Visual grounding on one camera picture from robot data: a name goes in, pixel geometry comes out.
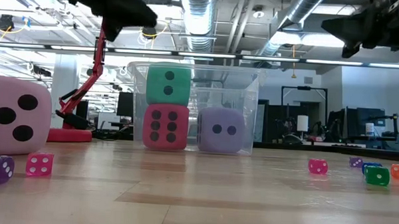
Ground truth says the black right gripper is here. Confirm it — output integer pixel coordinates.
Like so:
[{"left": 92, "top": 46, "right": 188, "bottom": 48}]
[{"left": 320, "top": 0, "right": 399, "bottom": 60}]

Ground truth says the teal foam die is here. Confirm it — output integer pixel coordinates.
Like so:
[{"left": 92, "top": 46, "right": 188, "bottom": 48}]
[{"left": 145, "top": 62, "right": 193, "bottom": 108}]

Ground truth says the clear plastic bin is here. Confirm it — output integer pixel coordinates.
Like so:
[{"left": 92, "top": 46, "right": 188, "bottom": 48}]
[{"left": 124, "top": 60, "right": 267, "bottom": 157}]

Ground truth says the pink foam die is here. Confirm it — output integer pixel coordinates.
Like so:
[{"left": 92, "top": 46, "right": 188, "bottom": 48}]
[{"left": 0, "top": 74, "right": 54, "bottom": 158}]

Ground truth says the red foam die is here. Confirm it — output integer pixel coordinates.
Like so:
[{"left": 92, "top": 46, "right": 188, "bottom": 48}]
[{"left": 141, "top": 102, "right": 190, "bottom": 152}]

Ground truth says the lavender foam die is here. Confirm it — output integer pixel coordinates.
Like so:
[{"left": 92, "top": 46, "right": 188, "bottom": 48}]
[{"left": 196, "top": 106, "right": 246, "bottom": 155}]

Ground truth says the black ceiling device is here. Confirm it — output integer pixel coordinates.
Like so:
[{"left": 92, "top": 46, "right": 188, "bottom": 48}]
[{"left": 140, "top": 25, "right": 158, "bottom": 40}]

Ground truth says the red desk lamp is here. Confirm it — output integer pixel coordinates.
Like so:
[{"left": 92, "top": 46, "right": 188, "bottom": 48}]
[{"left": 47, "top": 19, "right": 108, "bottom": 144}]

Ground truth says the yellow hanging tag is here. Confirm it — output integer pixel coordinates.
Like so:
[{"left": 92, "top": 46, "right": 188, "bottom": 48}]
[{"left": 291, "top": 45, "right": 298, "bottom": 79}]

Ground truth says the dark desk monitor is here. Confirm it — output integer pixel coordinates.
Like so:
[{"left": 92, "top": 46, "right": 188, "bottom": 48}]
[{"left": 328, "top": 106, "right": 386, "bottom": 141}]

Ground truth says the black computer monitor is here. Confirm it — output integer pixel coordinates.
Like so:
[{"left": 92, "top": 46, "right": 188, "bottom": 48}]
[{"left": 116, "top": 91, "right": 134, "bottom": 118}]

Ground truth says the long ceiling light bar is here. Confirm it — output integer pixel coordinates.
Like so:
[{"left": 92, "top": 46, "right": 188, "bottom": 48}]
[{"left": 0, "top": 42, "right": 399, "bottom": 69}]

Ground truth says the white cylinder lamp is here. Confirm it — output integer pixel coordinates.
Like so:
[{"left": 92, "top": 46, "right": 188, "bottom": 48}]
[{"left": 297, "top": 114, "right": 309, "bottom": 132}]

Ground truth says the small blue translucent die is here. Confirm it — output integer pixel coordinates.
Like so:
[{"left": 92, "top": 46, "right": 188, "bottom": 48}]
[{"left": 361, "top": 162, "right": 383, "bottom": 175}]

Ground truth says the small pink translucent die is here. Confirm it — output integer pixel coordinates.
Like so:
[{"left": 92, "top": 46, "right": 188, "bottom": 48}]
[
  {"left": 25, "top": 151, "right": 56, "bottom": 178},
  {"left": 308, "top": 158, "right": 330, "bottom": 175}
]

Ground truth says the small green translucent die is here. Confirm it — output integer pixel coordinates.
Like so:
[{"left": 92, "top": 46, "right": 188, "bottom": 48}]
[{"left": 364, "top": 165, "right": 391, "bottom": 187}]

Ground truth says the silver ceiling duct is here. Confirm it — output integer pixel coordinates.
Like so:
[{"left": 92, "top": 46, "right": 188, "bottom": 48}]
[
  {"left": 259, "top": 0, "right": 327, "bottom": 59},
  {"left": 178, "top": 0, "right": 221, "bottom": 53}
]

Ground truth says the black rectangular frame stand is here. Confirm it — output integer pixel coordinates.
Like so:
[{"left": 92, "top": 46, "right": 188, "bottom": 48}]
[{"left": 281, "top": 85, "right": 329, "bottom": 109}]

